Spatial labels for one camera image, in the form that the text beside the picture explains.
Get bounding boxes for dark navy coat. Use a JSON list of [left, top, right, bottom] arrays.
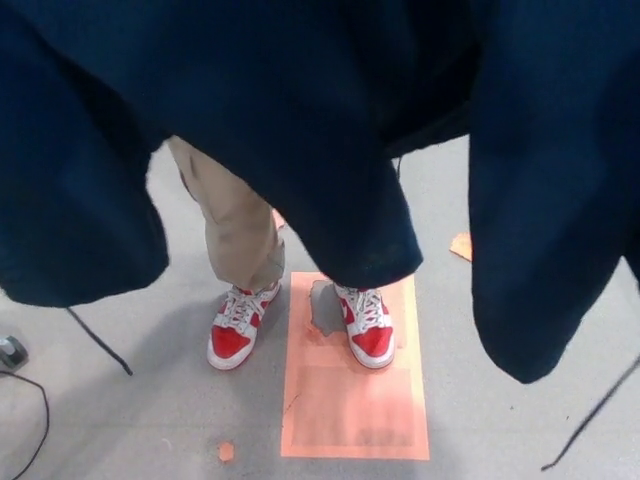
[[0, 0, 640, 471]]

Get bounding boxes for khaki trousers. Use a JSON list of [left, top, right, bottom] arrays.
[[167, 137, 288, 292]]

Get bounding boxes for torn orange scrap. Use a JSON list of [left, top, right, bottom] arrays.
[[449, 231, 475, 262]]

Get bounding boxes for orange rectangular floor mat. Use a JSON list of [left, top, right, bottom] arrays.
[[279, 271, 431, 460]]

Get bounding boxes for grey caster wheel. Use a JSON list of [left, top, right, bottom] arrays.
[[0, 335, 29, 370]]

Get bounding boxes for black floor cable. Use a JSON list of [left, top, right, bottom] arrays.
[[0, 369, 52, 480]]

